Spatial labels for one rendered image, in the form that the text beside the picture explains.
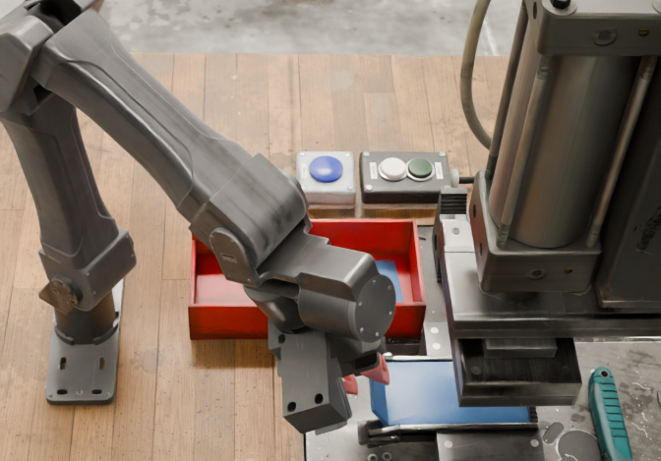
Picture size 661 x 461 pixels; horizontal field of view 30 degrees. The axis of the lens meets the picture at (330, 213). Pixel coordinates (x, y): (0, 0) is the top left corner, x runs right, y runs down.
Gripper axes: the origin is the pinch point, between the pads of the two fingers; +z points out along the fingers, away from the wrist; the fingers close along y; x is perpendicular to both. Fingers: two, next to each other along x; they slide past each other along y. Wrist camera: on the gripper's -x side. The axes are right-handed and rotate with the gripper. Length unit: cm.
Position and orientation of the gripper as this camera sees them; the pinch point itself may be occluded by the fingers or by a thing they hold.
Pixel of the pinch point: (368, 379)
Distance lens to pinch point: 118.5
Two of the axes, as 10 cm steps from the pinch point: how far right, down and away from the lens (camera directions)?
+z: 4.4, 5.6, 7.1
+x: -0.5, -7.7, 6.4
